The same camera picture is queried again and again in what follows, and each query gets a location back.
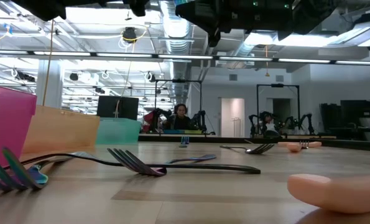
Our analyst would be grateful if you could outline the silver ventilation duct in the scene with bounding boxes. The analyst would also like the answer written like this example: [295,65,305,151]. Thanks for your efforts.
[228,30,297,68]
[158,0,195,108]

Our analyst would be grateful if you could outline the black background frame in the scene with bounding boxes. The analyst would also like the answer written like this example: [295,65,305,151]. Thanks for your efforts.
[256,83,301,138]
[154,79,203,134]

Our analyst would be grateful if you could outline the teal plastic bin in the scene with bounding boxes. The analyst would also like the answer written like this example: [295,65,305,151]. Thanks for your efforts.
[95,117,142,145]

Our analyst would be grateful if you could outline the white pillar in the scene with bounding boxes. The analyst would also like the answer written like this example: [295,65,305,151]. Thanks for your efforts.
[35,59,64,110]

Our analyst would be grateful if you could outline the yellow hanging cable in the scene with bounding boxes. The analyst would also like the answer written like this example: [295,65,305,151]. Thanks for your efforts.
[41,18,55,108]

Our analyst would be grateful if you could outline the black equipment rack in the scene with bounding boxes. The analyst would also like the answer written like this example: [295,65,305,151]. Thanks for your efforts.
[319,99,370,141]

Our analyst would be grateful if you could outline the white door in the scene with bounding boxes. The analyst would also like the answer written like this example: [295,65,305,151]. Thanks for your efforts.
[220,97,246,139]

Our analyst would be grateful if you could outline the red plastic bin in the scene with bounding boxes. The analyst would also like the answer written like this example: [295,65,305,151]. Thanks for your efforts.
[0,82,38,169]

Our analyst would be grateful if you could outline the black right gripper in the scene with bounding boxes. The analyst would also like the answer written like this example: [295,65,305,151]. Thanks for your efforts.
[175,0,294,48]

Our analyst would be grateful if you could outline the black metal fork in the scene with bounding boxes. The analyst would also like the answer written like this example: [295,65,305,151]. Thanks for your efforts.
[2,151,262,175]

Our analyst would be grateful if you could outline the scattered forks on table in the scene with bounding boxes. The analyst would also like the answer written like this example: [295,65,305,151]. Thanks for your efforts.
[139,136,370,152]

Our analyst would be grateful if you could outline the person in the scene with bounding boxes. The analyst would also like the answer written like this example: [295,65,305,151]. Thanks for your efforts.
[259,111,277,133]
[164,103,192,131]

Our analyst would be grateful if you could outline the orange plastic bin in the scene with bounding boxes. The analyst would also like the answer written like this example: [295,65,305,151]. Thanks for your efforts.
[22,105,101,153]

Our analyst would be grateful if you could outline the ceiling light strip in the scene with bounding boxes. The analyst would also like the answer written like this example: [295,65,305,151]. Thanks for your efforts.
[0,49,370,67]

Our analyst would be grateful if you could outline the red background object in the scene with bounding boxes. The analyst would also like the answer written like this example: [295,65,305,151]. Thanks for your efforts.
[142,111,156,133]

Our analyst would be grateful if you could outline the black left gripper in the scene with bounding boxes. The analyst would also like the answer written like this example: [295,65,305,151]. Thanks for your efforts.
[12,0,123,22]

